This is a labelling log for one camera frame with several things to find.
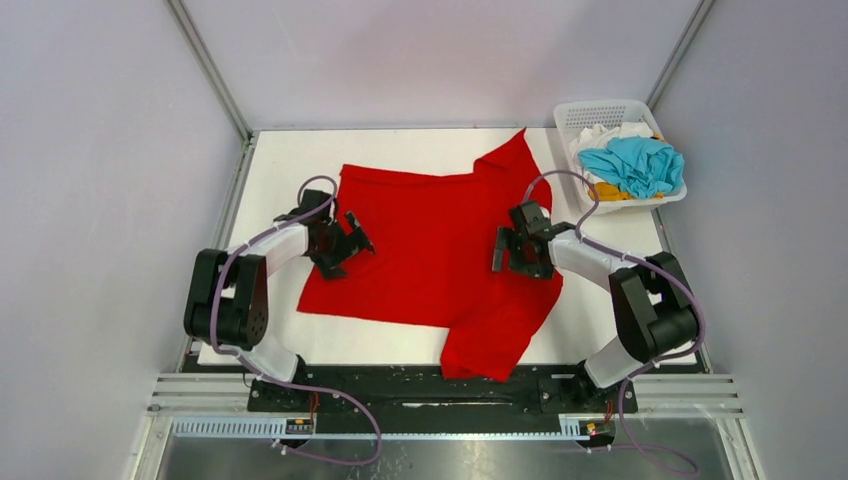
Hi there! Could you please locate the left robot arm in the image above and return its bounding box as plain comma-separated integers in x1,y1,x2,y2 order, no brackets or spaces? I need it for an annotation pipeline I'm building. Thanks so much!
183,189,376,411

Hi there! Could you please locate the white t-shirt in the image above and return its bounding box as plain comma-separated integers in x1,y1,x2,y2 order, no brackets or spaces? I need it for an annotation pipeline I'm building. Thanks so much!
568,122,655,186

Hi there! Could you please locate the yellow t-shirt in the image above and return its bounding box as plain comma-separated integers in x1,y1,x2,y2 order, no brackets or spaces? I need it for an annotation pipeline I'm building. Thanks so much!
587,182,665,203

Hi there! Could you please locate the white plastic laundry basket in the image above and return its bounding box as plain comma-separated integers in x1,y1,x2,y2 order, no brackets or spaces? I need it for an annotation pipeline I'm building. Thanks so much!
553,99,688,215

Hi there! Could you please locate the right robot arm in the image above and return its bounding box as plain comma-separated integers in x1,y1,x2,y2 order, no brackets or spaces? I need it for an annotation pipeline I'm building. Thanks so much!
492,200,703,412

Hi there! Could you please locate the red t-shirt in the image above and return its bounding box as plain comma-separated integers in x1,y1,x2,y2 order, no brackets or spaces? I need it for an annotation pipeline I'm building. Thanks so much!
297,133,563,382

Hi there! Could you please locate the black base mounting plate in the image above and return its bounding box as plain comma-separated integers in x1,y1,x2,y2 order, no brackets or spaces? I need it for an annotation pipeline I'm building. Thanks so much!
247,365,638,436

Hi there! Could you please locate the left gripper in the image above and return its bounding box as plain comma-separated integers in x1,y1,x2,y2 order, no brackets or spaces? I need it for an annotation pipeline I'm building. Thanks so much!
309,212,374,280

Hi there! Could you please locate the right aluminium corner post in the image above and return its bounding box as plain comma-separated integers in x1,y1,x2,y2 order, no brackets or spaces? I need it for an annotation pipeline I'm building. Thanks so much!
646,0,716,110

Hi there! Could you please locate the left aluminium corner post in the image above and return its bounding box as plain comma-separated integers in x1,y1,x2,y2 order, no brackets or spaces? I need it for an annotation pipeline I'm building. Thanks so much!
164,0,253,144

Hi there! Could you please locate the aluminium frame rail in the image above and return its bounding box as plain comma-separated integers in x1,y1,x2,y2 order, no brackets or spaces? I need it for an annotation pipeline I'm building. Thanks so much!
132,365,764,479

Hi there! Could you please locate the aluminium corner post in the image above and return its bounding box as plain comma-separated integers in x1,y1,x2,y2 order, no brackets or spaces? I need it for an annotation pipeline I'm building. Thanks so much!
164,0,253,144
646,0,716,110

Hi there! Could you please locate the light blue t-shirt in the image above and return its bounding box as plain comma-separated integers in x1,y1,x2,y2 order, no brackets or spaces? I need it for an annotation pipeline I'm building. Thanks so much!
578,137,685,198

